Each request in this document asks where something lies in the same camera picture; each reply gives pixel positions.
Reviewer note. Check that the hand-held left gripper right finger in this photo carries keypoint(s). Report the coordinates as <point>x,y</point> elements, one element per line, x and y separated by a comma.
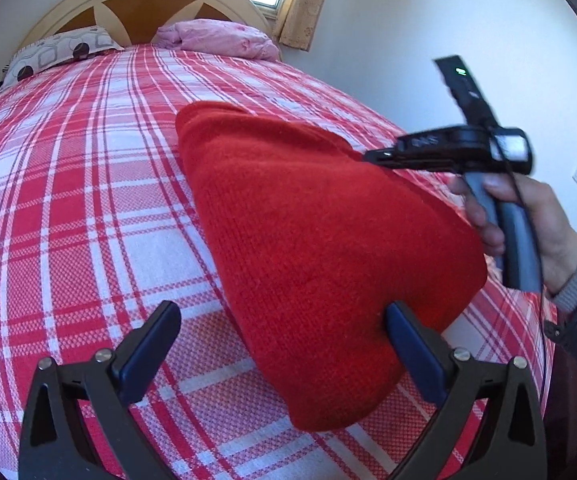
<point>418,355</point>

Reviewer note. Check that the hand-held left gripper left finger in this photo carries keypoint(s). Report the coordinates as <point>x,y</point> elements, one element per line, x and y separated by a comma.
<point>143,365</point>

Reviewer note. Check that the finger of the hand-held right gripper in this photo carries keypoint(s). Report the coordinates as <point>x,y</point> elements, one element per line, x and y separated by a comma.
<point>408,160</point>

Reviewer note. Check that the red knit sweater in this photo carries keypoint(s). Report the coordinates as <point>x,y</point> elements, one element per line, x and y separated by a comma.
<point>318,240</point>

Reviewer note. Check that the person's right hand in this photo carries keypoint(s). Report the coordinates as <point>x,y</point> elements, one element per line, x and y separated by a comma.
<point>553,230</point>

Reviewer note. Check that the red white plaid blanket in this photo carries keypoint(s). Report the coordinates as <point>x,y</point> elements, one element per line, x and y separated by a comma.
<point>68,210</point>

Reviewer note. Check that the yellow patterned curtain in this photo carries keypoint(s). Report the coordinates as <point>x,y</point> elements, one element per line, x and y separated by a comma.
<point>306,5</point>

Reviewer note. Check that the pink crumpled cloth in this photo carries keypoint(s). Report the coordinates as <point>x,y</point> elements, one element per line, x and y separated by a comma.
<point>218,37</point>

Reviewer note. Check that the white circle patterned pillow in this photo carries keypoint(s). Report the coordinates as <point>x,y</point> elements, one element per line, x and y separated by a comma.
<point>58,50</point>

